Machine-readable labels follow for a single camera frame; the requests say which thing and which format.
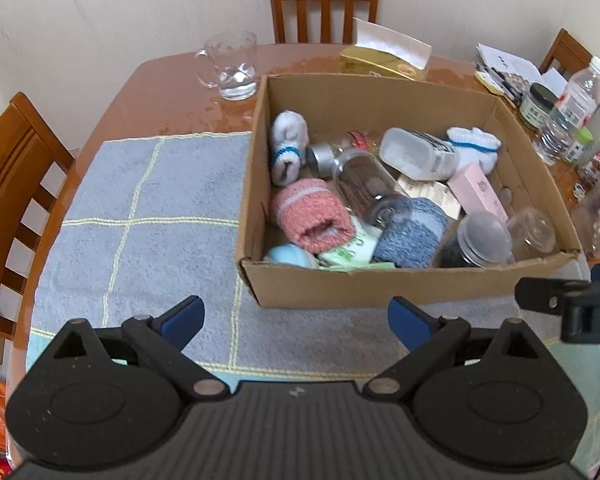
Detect white papers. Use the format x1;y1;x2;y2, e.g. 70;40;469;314
476;42;568;96

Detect light blue toy figure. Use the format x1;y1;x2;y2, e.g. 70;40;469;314
264;244;321;269

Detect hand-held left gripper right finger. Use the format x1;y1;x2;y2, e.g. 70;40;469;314
365;296;553;401

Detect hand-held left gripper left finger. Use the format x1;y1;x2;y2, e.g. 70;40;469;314
46;296;230;402

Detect plastic jar dark label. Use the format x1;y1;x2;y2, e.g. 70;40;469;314
379;127;461;181

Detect capsule bottle silver cap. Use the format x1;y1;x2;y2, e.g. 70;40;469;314
307;131;381;176

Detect clear jar dark contents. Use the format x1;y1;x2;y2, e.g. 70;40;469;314
437;211;515;268

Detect blue grey checked towel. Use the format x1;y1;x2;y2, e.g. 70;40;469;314
27;132;600;386

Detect bunch of pens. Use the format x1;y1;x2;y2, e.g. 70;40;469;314
475;65;531;106

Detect pink fuzzy sock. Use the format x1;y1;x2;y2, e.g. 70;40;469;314
271;179;356;252

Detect glass mug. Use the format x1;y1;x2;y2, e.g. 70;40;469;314
195;31;258;101

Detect tall pink white box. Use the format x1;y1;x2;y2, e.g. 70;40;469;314
396;175;463;218

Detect clear plastic jar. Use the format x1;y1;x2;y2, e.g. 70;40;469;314
506;206;561;261

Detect brown cardboard box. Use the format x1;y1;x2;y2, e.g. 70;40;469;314
235;74;583;309

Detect green white tissue packet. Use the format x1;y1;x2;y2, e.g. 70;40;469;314
347;224;383;261

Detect clear jar brown contents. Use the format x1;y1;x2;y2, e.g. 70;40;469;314
332;149;413;228

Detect small green tissue packet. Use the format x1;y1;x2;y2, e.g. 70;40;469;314
319;259;397;272

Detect clear water bottle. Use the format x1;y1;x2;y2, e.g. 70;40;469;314
537;56;600;165

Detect gold tissue box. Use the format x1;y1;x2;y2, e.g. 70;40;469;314
340;17;433;81

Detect small bottle green lid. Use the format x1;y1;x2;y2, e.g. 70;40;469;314
562;127;595;166

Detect blue knitted sock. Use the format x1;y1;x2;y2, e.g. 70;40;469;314
372;197;450;268

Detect white sock blue stripe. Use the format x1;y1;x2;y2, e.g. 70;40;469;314
446;126;502;173
270;110;309;186

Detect dark jar black lid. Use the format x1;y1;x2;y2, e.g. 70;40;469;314
519;82;558;131

